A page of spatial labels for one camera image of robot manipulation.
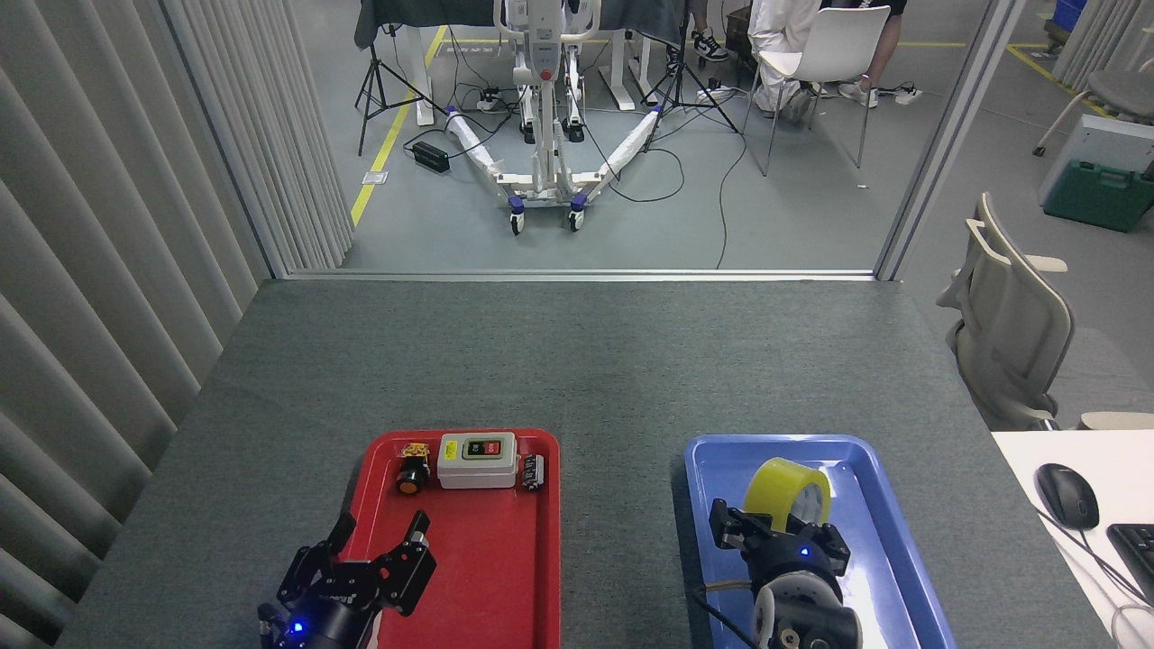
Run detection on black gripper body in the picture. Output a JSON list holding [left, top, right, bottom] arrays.
[[259, 584, 381, 649], [741, 532, 835, 587]]

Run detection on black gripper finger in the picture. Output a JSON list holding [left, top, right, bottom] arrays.
[[792, 521, 851, 576], [278, 512, 357, 605], [365, 510, 437, 617], [709, 498, 767, 553]]

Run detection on yellow tape roll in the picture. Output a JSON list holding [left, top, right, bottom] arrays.
[[744, 457, 832, 535]]

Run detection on blue plastic tray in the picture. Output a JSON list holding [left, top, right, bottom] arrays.
[[683, 434, 958, 649]]

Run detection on red plastic tray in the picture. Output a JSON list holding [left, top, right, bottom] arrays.
[[335, 428, 562, 649]]

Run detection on black push button orange cap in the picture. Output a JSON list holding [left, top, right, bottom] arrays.
[[395, 443, 432, 497]]

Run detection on white desk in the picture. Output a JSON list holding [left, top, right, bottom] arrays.
[[992, 430, 1154, 649]]

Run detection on black computer mouse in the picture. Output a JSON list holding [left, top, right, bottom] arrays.
[[1035, 462, 1101, 531]]

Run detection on beige office chair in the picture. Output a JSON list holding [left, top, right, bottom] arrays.
[[936, 192, 1076, 432]]

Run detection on black keyboard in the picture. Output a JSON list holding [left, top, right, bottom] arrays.
[[1106, 523, 1154, 607]]

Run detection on grey vertical blinds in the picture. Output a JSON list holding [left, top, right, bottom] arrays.
[[0, 0, 355, 649]]

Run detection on green plastic case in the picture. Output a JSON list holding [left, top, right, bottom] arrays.
[[1043, 160, 1154, 233]]

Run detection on black tripod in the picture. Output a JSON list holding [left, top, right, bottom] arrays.
[[642, 0, 740, 154], [354, 23, 449, 157]]

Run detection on white wheeled stand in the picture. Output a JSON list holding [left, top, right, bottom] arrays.
[[444, 0, 666, 237]]

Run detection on grey flat box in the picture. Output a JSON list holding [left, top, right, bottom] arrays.
[[1037, 114, 1154, 206]]

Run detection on seated person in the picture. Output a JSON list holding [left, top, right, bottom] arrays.
[[746, 0, 823, 123]]

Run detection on white plastic chair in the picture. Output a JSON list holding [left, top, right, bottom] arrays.
[[741, 6, 892, 177]]

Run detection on grey padded chair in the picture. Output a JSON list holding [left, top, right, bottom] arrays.
[[1032, 27, 1154, 159]]

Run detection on desk with dark cloth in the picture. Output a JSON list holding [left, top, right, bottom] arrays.
[[354, 0, 686, 125]]

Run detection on blue bin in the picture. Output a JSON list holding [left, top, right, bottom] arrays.
[[1046, 0, 1089, 37]]

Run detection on white two-button switch box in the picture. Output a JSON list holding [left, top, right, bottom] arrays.
[[436, 432, 518, 490]]

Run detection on black mouse cable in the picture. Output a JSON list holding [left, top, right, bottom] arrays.
[[1035, 503, 1154, 607]]

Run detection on silver frame rail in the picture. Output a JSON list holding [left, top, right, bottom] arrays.
[[287, 268, 875, 282]]

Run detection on silver frame post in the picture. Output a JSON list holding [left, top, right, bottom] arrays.
[[875, 0, 1029, 282]]

